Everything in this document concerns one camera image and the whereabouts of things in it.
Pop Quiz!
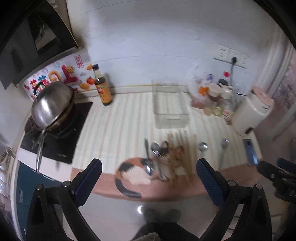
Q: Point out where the wall power socket strip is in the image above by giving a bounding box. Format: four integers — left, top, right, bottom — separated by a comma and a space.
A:
212, 44, 249, 68

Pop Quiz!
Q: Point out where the orange label plastic bag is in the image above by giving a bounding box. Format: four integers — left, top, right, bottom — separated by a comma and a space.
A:
188, 65, 213, 109

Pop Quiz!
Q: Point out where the black range hood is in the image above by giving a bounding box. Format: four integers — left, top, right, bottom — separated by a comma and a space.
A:
1, 0, 79, 89

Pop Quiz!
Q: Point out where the plain wooden chopstick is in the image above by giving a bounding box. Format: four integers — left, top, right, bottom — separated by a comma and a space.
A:
168, 133, 178, 188

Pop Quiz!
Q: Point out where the small glass jar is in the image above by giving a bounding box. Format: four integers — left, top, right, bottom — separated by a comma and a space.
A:
212, 106, 223, 116

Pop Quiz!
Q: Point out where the long steel spoon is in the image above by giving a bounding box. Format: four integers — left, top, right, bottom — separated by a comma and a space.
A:
218, 138, 229, 170

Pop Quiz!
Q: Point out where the wooden chopstick green band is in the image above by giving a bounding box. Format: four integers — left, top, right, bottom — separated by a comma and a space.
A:
184, 130, 193, 184

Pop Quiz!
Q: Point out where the clear plastic utensil tray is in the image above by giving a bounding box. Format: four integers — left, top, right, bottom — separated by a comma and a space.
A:
152, 79, 190, 129

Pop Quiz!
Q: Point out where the blue cabinet front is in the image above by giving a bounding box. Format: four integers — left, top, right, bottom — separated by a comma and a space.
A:
16, 162, 61, 240

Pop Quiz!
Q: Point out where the round steel spoon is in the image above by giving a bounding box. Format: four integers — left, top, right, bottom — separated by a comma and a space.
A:
198, 142, 208, 153

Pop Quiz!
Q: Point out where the steel wok with lid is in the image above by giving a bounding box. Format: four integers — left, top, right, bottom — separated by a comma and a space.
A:
31, 81, 74, 173

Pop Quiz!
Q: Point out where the red cap soy bottle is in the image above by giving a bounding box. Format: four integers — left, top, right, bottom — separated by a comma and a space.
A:
218, 71, 230, 86

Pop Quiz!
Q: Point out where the cat shaped placemat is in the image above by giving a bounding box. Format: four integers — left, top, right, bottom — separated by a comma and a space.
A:
114, 141, 192, 198

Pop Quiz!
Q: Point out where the colourful wall sticker sheet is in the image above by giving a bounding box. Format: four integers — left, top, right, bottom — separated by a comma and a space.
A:
21, 52, 95, 100

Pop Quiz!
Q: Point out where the black induction cooktop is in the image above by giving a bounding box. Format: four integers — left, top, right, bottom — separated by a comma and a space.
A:
21, 102, 93, 164

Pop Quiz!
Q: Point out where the black power plug cable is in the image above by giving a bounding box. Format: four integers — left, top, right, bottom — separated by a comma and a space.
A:
229, 56, 238, 87

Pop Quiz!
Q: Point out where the white lidded jar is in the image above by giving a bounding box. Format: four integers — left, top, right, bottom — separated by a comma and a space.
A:
208, 83, 222, 102

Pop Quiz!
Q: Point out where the blue smartphone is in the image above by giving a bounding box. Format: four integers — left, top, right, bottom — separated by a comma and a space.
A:
243, 138, 258, 166

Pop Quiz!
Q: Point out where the dark sauce bottle yellow label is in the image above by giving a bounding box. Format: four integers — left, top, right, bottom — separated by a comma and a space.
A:
92, 64, 113, 105

